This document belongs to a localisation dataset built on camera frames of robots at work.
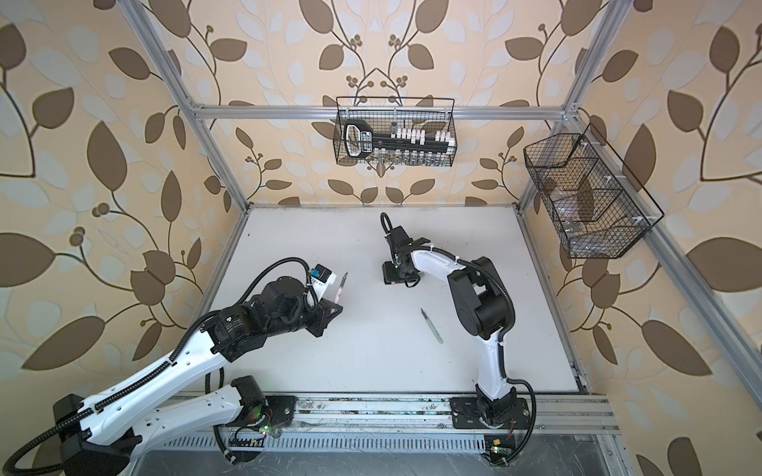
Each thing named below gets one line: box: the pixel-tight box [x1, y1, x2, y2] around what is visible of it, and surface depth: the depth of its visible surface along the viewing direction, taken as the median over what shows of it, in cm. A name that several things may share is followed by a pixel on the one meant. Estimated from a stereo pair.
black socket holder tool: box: [343, 119, 456, 159], surface depth 84 cm
